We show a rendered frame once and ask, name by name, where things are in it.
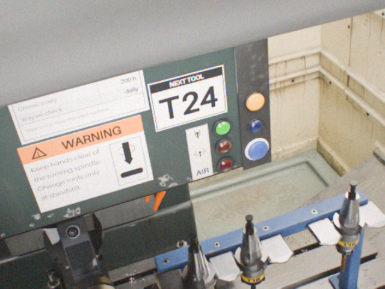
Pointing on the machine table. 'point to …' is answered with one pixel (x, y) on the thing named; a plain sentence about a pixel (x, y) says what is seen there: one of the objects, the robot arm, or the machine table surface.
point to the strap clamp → (55, 277)
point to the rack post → (341, 282)
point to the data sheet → (80, 107)
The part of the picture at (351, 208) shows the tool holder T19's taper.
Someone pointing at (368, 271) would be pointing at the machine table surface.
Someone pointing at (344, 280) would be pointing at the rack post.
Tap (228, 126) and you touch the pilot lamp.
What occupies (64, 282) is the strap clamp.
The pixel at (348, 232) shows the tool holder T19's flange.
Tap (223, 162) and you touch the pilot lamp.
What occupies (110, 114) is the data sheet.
